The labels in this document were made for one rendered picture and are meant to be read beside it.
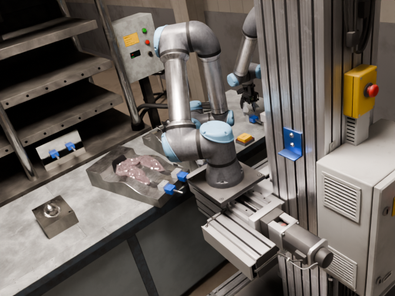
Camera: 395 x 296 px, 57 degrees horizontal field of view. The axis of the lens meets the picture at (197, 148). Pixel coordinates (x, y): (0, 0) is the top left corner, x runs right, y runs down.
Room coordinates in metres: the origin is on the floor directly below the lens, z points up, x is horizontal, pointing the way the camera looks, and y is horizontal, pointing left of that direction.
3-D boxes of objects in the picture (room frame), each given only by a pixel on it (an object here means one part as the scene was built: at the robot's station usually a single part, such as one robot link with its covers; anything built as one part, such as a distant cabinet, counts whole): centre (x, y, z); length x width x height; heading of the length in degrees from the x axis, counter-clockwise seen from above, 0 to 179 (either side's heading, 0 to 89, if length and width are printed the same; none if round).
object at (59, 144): (2.27, 0.97, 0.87); 0.50 x 0.27 x 0.17; 33
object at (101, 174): (1.62, 0.34, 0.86); 0.50 x 0.26 x 0.11; 50
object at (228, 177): (1.17, -0.08, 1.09); 0.15 x 0.15 x 0.10
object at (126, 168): (1.62, 0.33, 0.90); 0.26 x 0.18 x 0.08; 50
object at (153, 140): (1.89, 0.08, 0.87); 0.50 x 0.26 x 0.14; 33
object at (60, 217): (1.44, 0.75, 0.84); 0.20 x 0.15 x 0.07; 33
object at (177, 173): (1.49, 0.09, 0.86); 0.13 x 0.05 x 0.05; 50
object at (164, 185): (1.41, 0.16, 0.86); 0.13 x 0.05 x 0.05; 50
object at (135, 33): (2.59, 0.28, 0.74); 0.30 x 0.22 x 1.47; 123
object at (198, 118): (1.48, -0.03, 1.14); 0.11 x 0.11 x 0.08; 79
